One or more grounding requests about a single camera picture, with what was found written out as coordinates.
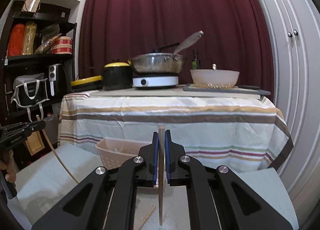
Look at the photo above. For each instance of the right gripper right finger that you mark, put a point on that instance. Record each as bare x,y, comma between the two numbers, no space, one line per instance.
217,197

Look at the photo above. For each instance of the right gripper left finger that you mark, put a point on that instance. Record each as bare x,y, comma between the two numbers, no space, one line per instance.
105,199

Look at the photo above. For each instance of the person left hand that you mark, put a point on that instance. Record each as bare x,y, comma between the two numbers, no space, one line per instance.
9,167

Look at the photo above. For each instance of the wooden framed board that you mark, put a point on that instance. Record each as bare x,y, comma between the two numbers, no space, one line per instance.
34,143

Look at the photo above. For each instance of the black white tote bag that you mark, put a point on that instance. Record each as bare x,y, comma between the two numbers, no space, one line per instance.
30,91

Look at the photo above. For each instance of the white perforated utensil basket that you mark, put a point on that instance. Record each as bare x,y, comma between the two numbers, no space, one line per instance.
114,152

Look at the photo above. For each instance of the black air fryer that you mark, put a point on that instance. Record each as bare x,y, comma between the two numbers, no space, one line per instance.
56,77

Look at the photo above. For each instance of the striped tablecloth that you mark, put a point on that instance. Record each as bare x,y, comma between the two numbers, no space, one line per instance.
243,134

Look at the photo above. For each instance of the black shelf unit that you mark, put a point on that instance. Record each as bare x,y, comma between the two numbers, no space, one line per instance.
18,65

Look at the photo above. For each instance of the red package on shelf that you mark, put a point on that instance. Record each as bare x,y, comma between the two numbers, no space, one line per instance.
16,40

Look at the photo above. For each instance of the yellow black flat grill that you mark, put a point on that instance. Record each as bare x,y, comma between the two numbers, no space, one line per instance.
86,84

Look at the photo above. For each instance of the red striped round tins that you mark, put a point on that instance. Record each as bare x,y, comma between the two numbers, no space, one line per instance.
62,45

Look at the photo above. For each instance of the gold package on shelf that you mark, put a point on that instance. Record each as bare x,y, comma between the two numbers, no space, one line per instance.
28,39

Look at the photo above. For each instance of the dark cutting board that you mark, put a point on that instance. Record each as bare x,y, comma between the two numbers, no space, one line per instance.
192,88

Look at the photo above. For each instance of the black pot yellow lid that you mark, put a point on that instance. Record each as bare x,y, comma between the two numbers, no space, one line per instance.
116,75

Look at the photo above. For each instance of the white mixing bowl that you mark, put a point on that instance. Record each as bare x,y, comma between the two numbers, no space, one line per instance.
210,78

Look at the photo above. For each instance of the white induction cooker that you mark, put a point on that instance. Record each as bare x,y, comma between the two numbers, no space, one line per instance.
155,81

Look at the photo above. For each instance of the cardboard box on shelf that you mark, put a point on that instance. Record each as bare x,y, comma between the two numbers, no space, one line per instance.
31,6

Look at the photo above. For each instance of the olive oil bottle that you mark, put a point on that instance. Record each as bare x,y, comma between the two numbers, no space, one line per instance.
196,62

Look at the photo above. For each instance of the steel frying pan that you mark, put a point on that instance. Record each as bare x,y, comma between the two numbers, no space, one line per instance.
164,62

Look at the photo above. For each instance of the dark red curtain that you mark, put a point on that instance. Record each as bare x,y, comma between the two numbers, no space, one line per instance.
235,35

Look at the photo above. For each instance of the white cabinet doors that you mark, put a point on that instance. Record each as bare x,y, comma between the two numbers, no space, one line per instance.
293,27

